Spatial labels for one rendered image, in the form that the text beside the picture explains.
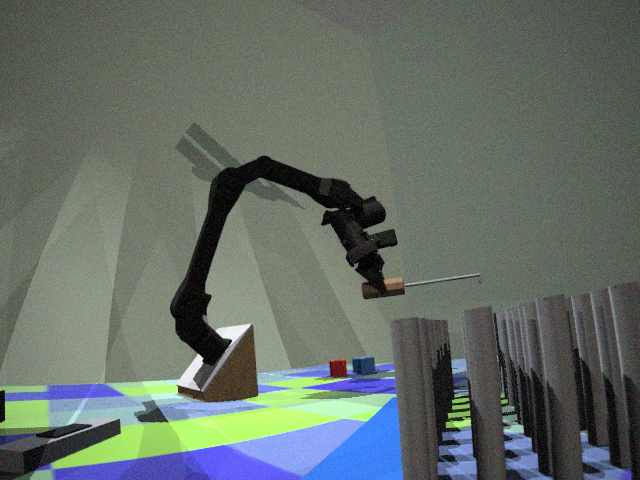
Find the blue cube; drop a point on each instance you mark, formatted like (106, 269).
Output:
(363, 365)

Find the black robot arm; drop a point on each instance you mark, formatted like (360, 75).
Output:
(191, 301)

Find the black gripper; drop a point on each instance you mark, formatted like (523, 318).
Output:
(360, 250)

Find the red cube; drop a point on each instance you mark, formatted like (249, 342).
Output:
(338, 368)

